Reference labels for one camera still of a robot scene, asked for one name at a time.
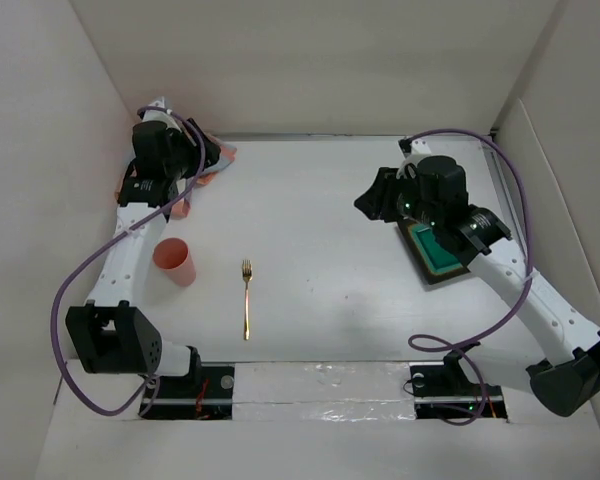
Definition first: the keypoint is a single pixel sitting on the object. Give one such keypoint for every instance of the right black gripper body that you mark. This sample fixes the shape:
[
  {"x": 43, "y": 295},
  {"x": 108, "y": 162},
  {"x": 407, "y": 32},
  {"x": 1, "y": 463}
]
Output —
[{"x": 410, "y": 203}]

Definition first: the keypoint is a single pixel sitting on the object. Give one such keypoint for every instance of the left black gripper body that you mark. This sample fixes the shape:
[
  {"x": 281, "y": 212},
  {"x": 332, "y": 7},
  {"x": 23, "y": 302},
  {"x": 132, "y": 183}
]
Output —
[{"x": 185, "y": 154}]

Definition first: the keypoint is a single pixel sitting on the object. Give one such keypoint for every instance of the orange blue checkered cloth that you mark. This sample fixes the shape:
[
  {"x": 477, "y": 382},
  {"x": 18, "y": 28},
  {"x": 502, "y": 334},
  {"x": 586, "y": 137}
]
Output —
[{"x": 226, "y": 157}]

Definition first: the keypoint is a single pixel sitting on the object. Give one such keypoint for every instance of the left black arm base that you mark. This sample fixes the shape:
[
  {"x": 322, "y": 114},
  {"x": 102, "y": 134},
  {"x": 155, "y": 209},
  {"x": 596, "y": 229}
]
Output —
[{"x": 208, "y": 399}]

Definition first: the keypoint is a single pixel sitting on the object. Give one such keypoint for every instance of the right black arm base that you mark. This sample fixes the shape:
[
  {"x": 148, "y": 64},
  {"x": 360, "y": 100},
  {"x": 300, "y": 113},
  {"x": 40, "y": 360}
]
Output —
[{"x": 441, "y": 390}]

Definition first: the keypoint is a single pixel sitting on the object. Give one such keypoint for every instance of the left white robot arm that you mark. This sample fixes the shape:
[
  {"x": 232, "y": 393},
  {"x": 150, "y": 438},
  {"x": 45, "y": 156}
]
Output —
[{"x": 109, "y": 332}]

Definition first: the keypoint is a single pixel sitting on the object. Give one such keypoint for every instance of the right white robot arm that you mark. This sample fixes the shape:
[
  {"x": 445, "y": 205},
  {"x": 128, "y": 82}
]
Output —
[{"x": 567, "y": 374}]

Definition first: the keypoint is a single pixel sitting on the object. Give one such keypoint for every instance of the green square plate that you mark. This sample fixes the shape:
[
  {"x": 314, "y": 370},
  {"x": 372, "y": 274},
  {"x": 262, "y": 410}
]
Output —
[{"x": 434, "y": 264}]

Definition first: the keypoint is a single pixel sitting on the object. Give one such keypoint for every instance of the pink plastic cup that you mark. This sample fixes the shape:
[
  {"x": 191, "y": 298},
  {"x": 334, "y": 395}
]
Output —
[{"x": 173, "y": 257}]

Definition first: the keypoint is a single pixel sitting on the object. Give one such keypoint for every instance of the gold fork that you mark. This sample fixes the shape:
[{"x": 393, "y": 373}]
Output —
[{"x": 247, "y": 275}]

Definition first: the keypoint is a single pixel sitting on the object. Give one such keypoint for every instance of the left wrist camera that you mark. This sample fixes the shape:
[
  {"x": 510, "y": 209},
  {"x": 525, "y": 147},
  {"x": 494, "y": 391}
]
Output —
[{"x": 157, "y": 110}]

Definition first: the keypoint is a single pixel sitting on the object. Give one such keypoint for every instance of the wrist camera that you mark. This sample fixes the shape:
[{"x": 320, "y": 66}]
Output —
[
  {"x": 157, "y": 110},
  {"x": 413, "y": 152}
]

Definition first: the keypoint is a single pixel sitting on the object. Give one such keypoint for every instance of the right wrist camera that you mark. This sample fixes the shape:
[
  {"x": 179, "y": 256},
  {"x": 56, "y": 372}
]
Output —
[{"x": 413, "y": 152}]

